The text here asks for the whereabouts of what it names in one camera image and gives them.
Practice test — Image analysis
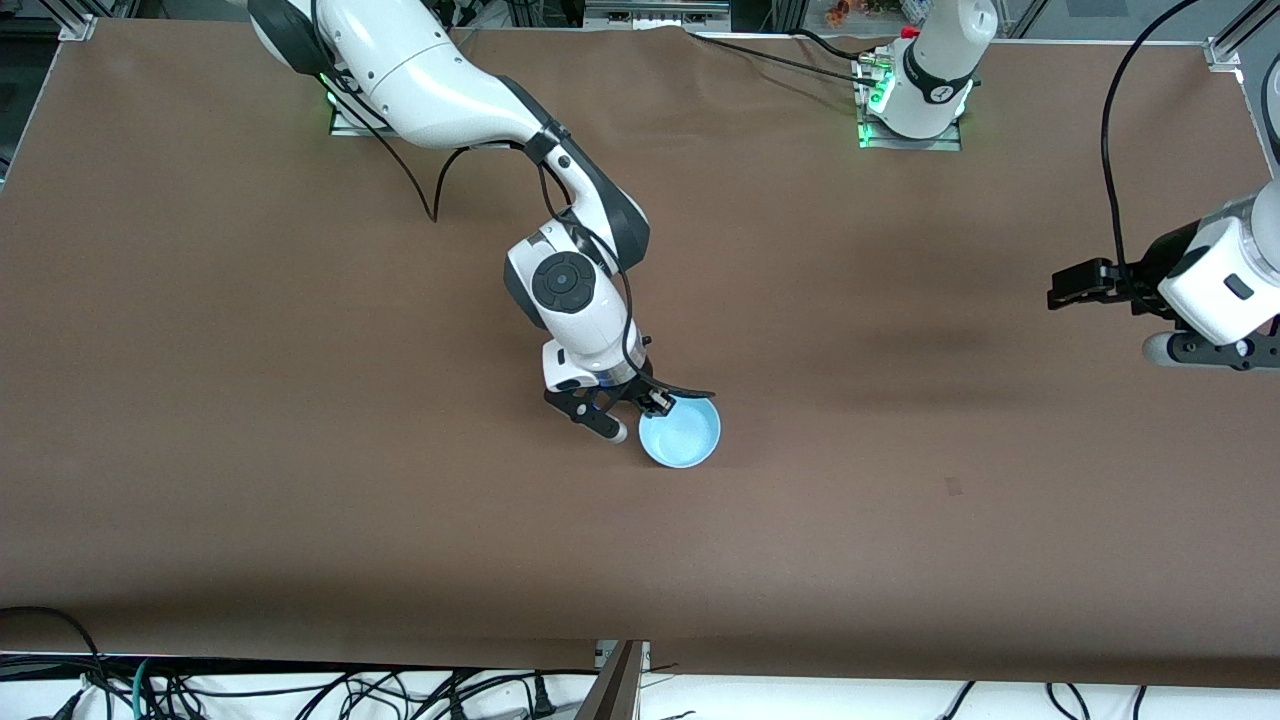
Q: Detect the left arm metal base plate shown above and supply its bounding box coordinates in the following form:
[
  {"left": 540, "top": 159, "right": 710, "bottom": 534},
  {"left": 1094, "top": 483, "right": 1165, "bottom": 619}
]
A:
[{"left": 853, "top": 50, "right": 964, "bottom": 152}]

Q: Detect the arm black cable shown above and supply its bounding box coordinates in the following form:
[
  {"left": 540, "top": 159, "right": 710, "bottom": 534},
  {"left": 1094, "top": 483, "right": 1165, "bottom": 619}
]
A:
[
  {"left": 320, "top": 60, "right": 717, "bottom": 401},
  {"left": 1099, "top": 0, "right": 1201, "bottom": 293}
]

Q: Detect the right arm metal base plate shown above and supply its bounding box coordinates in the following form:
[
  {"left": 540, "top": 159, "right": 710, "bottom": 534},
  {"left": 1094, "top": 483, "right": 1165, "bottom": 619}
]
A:
[{"left": 328, "top": 88, "right": 401, "bottom": 138}]

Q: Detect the grey power strip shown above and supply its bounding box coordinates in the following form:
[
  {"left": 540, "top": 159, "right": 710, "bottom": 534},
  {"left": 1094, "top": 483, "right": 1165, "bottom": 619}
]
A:
[{"left": 585, "top": 0, "right": 731, "bottom": 23}]

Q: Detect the brown table cover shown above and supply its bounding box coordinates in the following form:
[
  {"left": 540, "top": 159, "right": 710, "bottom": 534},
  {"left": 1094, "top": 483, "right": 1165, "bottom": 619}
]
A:
[{"left": 0, "top": 20, "right": 1280, "bottom": 691}]

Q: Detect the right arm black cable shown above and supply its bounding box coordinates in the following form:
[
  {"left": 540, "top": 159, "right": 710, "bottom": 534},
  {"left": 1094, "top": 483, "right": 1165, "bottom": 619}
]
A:
[{"left": 320, "top": 60, "right": 717, "bottom": 401}]

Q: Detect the long black cable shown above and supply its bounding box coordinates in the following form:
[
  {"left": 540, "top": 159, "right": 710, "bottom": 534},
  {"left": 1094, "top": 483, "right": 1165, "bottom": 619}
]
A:
[{"left": 688, "top": 30, "right": 881, "bottom": 89}]

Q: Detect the small metal bracket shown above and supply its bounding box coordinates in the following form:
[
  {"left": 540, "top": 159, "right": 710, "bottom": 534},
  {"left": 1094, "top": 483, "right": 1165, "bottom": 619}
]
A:
[{"left": 595, "top": 640, "right": 651, "bottom": 673}]

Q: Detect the brown wooden post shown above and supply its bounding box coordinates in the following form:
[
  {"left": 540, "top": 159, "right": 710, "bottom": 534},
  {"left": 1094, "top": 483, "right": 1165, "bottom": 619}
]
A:
[{"left": 575, "top": 640, "right": 646, "bottom": 720}]

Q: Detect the blue bowl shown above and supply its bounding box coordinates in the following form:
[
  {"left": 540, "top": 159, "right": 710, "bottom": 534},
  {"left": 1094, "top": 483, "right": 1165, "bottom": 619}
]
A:
[{"left": 637, "top": 394, "right": 722, "bottom": 470}]

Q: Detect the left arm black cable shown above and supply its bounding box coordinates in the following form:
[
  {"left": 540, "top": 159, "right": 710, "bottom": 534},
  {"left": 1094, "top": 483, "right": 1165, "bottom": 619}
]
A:
[{"left": 1099, "top": 0, "right": 1201, "bottom": 293}]

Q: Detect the looped black cable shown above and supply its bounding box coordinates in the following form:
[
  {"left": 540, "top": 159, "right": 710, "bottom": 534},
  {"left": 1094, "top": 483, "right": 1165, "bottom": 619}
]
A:
[{"left": 0, "top": 605, "right": 106, "bottom": 701}]

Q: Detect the short black cable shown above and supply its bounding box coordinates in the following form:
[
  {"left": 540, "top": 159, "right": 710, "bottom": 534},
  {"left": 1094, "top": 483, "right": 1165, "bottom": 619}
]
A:
[{"left": 790, "top": 28, "right": 886, "bottom": 63}]

